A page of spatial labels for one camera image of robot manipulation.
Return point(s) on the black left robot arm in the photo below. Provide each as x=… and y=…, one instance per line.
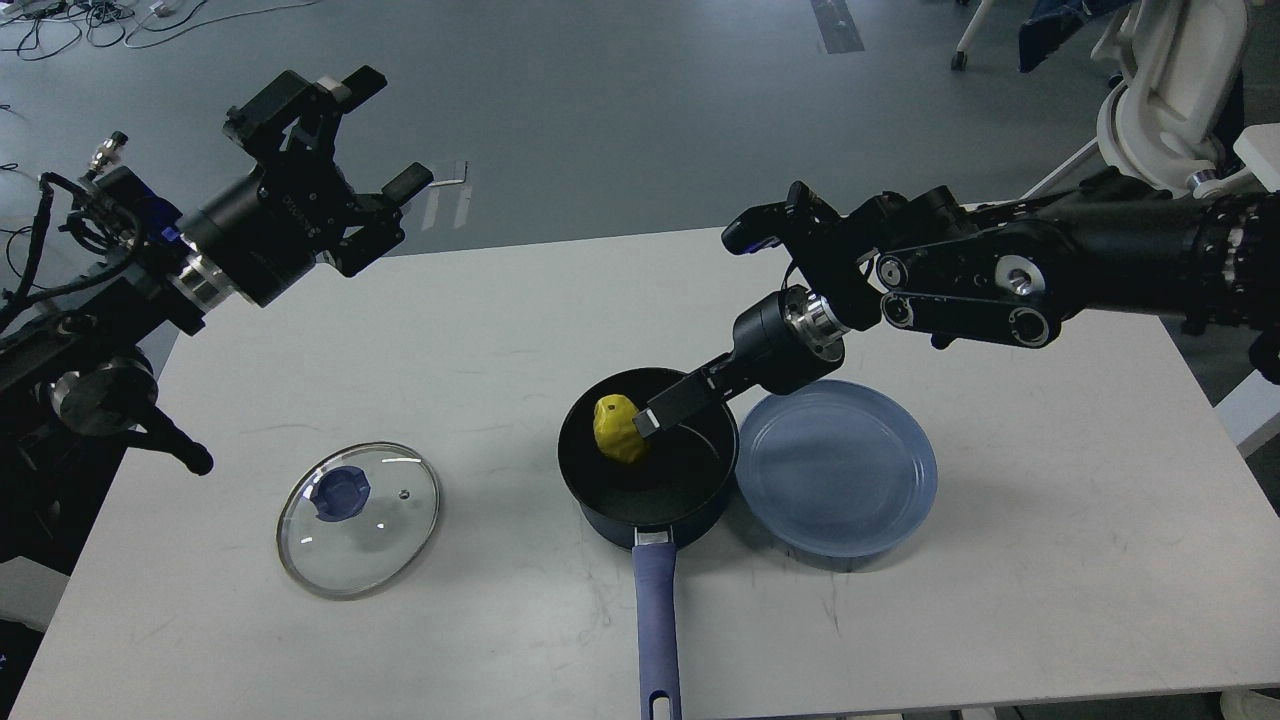
x=110, y=261

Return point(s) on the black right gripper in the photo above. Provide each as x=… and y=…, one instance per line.
x=782, y=343

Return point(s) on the dark blue saucepan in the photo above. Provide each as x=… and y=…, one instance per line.
x=652, y=509

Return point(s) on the white office chair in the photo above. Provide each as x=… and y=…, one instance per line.
x=1178, y=61

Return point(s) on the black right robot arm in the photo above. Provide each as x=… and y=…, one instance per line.
x=1009, y=273

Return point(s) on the blue cloth on chair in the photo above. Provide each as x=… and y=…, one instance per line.
x=1051, y=24

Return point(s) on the blue round plate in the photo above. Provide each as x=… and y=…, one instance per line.
x=836, y=470

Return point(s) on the glass pot lid blue knob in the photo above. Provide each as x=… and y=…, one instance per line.
x=358, y=519

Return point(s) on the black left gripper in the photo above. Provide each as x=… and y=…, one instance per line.
x=268, y=228

